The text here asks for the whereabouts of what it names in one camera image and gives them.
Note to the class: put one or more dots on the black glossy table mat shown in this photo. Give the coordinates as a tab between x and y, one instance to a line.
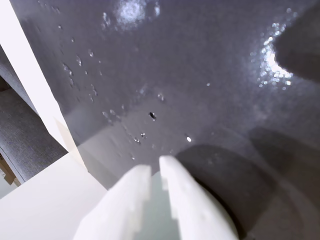
175	75

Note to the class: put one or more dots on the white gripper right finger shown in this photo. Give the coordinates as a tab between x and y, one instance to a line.
195	205

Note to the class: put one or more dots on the brown cardboard box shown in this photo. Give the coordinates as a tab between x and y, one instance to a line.
8	175

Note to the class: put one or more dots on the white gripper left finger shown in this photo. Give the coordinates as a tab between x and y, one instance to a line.
117	205

